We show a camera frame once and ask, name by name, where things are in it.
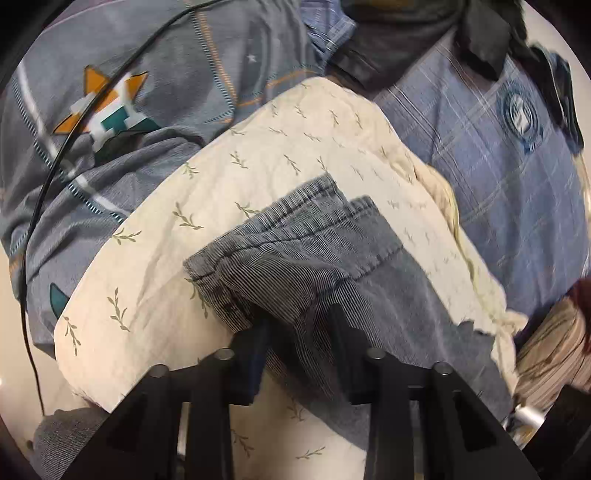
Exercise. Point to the cream leaf-print blanket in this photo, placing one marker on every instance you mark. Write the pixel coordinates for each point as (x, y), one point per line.
(152, 258)

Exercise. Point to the beige striped pillow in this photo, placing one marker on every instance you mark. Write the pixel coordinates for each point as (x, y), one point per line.
(554, 350)

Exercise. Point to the grey cloth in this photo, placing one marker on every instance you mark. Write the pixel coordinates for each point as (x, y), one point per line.
(60, 438)

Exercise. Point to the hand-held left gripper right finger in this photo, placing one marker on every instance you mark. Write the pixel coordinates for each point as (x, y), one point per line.
(344, 355)

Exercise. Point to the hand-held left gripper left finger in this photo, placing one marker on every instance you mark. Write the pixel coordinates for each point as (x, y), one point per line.
(255, 369)

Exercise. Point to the dark clothing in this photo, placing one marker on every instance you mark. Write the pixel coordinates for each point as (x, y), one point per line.
(383, 46)

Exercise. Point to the grey-blue striped pants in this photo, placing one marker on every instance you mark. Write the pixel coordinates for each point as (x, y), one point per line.
(300, 240)

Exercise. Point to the blue plaid bedsheet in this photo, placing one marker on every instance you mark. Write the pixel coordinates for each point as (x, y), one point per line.
(498, 207)

